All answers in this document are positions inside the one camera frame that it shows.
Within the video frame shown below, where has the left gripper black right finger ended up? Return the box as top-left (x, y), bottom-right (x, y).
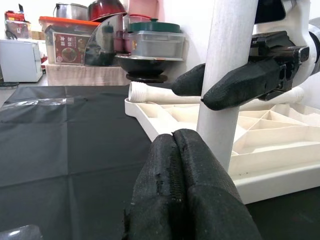
top-left (173, 128), bottom-right (263, 240)

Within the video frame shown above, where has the clear container with green lid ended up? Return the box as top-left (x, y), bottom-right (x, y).
top-left (127, 17), bottom-right (186, 61)

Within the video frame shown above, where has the printed box with orange lid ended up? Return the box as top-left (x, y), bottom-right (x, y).
top-left (38, 16), bottom-right (101, 66)

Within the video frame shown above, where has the beige cloth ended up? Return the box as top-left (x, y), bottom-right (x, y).
top-left (44, 63), bottom-right (132, 87)

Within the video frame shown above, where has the black tablecloth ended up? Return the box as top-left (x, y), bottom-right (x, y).
top-left (0, 84), bottom-right (320, 240)

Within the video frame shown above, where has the stainless steel pot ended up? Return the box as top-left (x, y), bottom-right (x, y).
top-left (53, 2), bottom-right (90, 22)

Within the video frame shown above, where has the clear jar with red band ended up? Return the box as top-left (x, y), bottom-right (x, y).
top-left (127, 0), bottom-right (162, 26)

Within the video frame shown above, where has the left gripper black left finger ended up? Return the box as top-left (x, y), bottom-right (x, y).
top-left (123, 133), bottom-right (191, 240)

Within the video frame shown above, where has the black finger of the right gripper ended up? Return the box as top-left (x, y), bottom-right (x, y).
top-left (201, 59), bottom-right (281, 111)
top-left (171, 63), bottom-right (206, 97)

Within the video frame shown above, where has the white appliance cabinet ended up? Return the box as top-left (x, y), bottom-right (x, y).
top-left (0, 39), bottom-right (44, 83)

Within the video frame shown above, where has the clear tape patch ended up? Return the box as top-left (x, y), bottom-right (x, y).
top-left (0, 97), bottom-right (75, 111)
top-left (0, 224), bottom-right (44, 240)

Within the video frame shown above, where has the white plastic children tabletop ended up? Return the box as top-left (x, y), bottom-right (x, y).
top-left (124, 96), bottom-right (320, 205)

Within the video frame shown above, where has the red metal bowl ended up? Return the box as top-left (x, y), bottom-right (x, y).
top-left (87, 0), bottom-right (129, 23)

